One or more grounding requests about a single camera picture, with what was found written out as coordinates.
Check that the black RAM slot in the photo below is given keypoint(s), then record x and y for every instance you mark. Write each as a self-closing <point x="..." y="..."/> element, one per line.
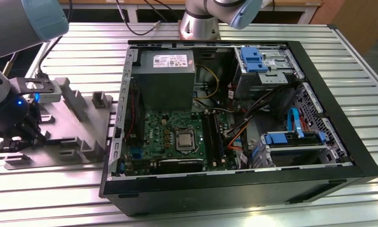
<point x="209" y="139"/>

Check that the blue drive latch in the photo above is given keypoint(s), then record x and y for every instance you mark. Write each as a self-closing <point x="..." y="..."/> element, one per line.
<point x="252" y="59"/>

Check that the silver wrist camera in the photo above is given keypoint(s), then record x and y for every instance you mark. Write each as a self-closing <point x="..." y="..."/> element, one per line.
<point x="50" y="97"/>

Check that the green motherboard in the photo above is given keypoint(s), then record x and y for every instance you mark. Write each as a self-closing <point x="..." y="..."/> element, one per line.
<point x="158" y="123"/>

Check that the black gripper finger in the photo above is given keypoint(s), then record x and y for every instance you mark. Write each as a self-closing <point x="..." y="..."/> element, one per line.
<point x="37" y="132"/>
<point x="12" y="145"/>

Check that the silver disk bay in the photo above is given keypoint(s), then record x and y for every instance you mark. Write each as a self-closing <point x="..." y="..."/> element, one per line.
<point x="298" y="148"/>

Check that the silver CPU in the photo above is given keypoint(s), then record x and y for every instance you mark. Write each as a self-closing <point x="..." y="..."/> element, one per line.
<point x="185" y="139"/>

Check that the silver drive cage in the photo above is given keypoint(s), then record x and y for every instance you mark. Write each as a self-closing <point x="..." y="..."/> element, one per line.
<point x="270" y="79"/>

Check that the black PC case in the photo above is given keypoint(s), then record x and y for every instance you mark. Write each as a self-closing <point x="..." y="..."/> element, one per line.
<point x="208" y="189"/>

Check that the black graphics card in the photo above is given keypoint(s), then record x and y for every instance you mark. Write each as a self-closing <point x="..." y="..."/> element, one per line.
<point x="182" y="165"/>

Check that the grey parts rack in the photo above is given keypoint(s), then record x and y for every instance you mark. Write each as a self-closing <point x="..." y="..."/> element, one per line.
<point x="69" y="123"/>

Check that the hard disk in blue carrier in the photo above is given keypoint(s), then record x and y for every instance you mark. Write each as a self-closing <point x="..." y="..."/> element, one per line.
<point x="277" y="138"/>

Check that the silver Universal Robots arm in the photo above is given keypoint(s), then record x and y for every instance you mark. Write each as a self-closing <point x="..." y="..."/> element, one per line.
<point x="14" y="23"/>

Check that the brown wooden cabinet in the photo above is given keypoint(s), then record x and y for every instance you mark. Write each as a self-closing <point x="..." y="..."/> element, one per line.
<point x="358" y="19"/>

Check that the blue VGA connector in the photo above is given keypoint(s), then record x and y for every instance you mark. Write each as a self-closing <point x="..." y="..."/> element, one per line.
<point x="136" y="153"/>

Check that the grey power supply unit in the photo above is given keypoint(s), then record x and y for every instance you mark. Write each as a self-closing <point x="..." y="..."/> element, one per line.
<point x="164" y="87"/>

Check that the wooden desk white frame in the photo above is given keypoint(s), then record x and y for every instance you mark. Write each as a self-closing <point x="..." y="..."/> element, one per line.
<point x="312" y="14"/>

